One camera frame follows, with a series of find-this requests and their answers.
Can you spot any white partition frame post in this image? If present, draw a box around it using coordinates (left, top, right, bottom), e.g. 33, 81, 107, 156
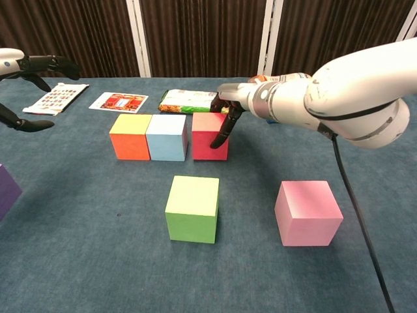
396, 18, 417, 42
125, 0, 152, 78
256, 0, 285, 78

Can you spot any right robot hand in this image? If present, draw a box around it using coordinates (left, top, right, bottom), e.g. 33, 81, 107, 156
210, 82, 258, 149

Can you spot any orange drink bottle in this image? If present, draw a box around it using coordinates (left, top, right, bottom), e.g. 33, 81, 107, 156
248, 72, 313, 84

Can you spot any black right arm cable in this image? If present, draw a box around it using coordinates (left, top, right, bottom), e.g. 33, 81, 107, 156
330, 132, 397, 313

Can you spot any red cube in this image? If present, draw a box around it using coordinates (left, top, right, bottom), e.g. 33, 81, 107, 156
191, 112, 229, 161

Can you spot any green and white snack packet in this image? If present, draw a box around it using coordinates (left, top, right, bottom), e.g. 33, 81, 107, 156
158, 89, 229, 115

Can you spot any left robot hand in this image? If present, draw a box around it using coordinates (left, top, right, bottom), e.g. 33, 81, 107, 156
0, 48, 81, 132

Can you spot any dark brown ribbed partition panel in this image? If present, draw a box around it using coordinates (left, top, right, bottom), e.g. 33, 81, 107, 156
139, 0, 268, 78
272, 0, 413, 79
0, 0, 141, 78

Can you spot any purple cube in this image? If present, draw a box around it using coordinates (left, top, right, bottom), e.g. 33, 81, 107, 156
0, 164, 23, 222

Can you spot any blue-grey table mat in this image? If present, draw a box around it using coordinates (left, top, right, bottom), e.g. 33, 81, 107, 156
0, 76, 417, 313

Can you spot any green cube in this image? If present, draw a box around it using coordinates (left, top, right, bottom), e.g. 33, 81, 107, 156
164, 175, 220, 245

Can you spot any white sheet with red prints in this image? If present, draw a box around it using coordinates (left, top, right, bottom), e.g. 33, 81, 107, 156
22, 82, 90, 117

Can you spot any orange cube with yellow face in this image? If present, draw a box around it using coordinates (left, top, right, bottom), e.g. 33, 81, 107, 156
109, 113, 153, 161

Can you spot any pink cube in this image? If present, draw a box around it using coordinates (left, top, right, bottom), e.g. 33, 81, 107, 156
274, 180, 344, 247

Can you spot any light blue cube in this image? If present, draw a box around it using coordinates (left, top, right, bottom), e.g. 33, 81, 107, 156
145, 114, 189, 162

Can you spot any white card with red picture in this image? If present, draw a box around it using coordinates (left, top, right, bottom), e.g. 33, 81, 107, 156
88, 92, 149, 114

